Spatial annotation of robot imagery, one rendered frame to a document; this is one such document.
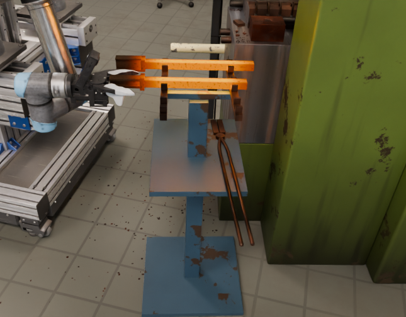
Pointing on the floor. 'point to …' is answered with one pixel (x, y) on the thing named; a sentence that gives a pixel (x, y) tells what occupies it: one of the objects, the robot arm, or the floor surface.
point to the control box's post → (214, 43)
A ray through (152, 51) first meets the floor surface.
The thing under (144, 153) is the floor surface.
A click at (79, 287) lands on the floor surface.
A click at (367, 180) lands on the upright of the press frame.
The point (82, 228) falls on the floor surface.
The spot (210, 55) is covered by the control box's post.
